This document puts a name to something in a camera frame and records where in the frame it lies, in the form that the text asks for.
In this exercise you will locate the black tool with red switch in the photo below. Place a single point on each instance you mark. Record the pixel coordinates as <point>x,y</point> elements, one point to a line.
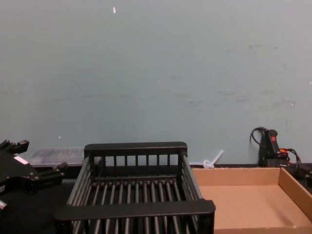
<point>272,148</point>

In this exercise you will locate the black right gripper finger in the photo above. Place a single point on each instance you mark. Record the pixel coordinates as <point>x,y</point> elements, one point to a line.
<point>309,176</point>

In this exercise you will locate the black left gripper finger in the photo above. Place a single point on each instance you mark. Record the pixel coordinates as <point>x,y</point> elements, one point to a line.
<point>17,147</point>
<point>52,174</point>

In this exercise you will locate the shallow brown cardboard tray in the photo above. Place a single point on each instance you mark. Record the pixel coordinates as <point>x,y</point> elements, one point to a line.
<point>243,200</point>

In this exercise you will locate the black rack with steel bars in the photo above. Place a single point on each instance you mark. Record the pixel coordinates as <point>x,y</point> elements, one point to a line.
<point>136,209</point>

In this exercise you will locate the black table cloth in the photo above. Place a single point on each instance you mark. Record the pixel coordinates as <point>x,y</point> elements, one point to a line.
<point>29,217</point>

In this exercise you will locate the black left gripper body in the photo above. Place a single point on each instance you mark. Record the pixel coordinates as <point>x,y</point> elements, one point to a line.
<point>17,174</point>

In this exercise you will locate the clear plastic case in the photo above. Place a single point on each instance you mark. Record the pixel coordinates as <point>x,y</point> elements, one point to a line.
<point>57,156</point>

